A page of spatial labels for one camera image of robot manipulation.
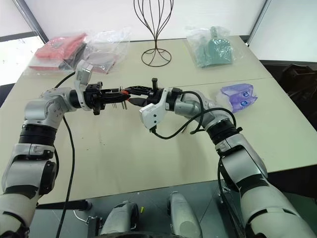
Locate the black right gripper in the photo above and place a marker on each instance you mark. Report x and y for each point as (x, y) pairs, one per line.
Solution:
(154, 96)

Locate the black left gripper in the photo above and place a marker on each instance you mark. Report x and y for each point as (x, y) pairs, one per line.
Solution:
(95, 99)

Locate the red hex key holder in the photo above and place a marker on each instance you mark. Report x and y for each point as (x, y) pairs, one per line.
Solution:
(125, 92)

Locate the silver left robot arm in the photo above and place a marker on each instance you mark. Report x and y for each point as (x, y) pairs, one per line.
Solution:
(37, 109)

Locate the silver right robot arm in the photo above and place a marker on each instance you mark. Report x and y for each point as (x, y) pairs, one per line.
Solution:
(247, 161)

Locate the clear bag with dark items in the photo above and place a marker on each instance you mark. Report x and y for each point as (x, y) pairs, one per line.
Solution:
(104, 53)

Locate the red cloth in plastic bag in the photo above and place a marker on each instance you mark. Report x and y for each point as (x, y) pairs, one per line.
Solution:
(58, 49)

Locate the green scoop in plastic bag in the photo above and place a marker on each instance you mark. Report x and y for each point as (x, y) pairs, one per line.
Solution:
(214, 49)

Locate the purple item in plastic bag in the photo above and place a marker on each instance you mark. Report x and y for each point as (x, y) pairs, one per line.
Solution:
(239, 98)

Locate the grey rounded robot leg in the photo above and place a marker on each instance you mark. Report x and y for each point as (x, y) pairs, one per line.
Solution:
(184, 215)
(122, 218)

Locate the dark bulky object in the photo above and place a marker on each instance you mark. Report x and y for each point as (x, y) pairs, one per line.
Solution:
(297, 81)

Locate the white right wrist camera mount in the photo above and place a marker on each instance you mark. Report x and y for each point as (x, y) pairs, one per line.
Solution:
(153, 114)

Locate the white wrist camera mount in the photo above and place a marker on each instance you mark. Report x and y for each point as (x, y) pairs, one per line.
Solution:
(153, 114)
(83, 74)

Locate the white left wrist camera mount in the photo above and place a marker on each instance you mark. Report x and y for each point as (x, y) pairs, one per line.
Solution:
(83, 74)

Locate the black window post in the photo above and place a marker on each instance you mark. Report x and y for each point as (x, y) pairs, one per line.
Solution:
(34, 19)

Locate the black table frame bar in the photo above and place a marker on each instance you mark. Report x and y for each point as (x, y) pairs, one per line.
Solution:
(64, 205)

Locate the white partition frame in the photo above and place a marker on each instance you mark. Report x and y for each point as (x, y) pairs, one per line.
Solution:
(258, 21)

